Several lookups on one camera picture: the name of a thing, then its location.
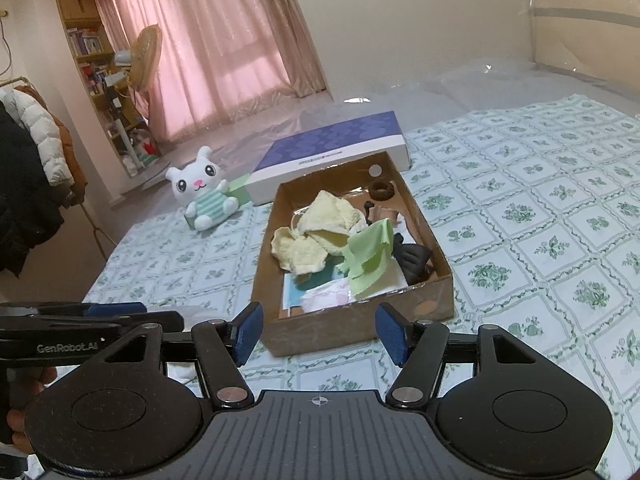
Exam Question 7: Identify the bed headboard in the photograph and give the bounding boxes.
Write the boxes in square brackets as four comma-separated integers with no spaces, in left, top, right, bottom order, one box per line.
[529,0,640,82]

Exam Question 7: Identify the yellow towel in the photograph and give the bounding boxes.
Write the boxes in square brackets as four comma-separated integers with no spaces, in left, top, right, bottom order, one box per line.
[271,190,368,276]

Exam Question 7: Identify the brown jacket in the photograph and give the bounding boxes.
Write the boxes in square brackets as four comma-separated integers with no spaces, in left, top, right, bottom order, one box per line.
[20,85,89,207]

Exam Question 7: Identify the pink curtain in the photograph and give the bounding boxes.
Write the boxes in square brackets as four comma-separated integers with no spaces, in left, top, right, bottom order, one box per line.
[92,0,328,145]

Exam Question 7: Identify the purple white flat box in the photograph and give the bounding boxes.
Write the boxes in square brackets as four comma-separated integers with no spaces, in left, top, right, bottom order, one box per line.
[245,110,413,207]

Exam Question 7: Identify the clear plastic sheet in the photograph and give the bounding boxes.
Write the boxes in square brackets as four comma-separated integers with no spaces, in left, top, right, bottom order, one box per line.
[140,57,640,196]

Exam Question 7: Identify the black coat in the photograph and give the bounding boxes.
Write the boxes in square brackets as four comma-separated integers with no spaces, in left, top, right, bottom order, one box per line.
[0,102,66,279]

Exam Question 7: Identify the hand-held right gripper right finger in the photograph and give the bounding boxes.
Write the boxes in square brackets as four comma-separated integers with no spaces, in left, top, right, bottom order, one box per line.
[375,302,538,411]

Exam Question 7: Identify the wall cable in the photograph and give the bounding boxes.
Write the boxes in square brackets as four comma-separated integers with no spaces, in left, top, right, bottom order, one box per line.
[0,9,14,82]

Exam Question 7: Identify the black hair claw clip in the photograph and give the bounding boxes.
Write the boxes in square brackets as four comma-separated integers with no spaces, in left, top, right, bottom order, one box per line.
[392,234,434,285]

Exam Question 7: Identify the dark brown hair scrunchie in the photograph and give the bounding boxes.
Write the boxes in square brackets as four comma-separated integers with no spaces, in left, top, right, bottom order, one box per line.
[369,180,397,202]

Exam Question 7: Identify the white plush toy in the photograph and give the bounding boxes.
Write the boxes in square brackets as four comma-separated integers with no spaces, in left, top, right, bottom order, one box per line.
[165,146,241,231]

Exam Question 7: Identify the person's left hand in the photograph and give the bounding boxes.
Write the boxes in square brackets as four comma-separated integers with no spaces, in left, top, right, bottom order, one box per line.
[7,366,59,456]

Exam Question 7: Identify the brown cardboard box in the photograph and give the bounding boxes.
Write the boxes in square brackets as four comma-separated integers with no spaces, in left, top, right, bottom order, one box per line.
[250,150,456,358]

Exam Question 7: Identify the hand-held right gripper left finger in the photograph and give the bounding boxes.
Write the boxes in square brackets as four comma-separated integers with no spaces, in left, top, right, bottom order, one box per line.
[102,301,265,411]

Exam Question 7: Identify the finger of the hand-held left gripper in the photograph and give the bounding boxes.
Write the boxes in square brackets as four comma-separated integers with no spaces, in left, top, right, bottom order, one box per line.
[0,302,147,319]
[37,311,185,332]

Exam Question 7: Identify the white desk lamp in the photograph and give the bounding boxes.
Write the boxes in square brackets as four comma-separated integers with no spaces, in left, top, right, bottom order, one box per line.
[104,47,134,92]

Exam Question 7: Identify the light green cloth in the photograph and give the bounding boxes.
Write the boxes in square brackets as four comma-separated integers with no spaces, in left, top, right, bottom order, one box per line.
[341,219,396,297]

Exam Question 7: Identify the row of books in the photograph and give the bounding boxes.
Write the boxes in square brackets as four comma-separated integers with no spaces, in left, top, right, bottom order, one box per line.
[66,29,104,57]

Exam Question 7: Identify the white down jacket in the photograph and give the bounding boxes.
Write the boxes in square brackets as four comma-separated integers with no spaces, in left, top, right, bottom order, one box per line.
[0,85,74,189]

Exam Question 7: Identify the wooden bookshelf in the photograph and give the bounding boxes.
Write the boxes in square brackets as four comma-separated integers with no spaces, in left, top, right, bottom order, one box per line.
[54,0,153,177]

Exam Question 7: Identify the standing fan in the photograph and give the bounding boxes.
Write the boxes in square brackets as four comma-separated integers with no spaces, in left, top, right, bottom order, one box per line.
[124,25,164,163]

